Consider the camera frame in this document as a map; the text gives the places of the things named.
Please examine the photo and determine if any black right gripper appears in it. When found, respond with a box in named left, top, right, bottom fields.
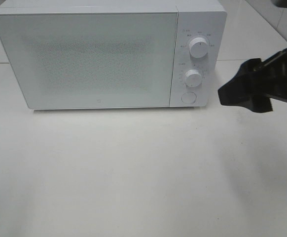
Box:
left=218, top=48, right=287, bottom=113

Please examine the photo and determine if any white control knob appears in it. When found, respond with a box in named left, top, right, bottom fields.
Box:
left=184, top=69, right=203, bottom=87
left=188, top=36, right=209, bottom=58

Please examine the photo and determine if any round white door button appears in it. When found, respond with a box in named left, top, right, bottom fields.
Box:
left=181, top=92, right=197, bottom=104

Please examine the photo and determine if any white microwave door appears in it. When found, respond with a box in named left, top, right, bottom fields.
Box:
left=0, top=13, right=177, bottom=110

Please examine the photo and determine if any white microwave oven body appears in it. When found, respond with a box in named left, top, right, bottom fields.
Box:
left=0, top=0, right=227, bottom=109

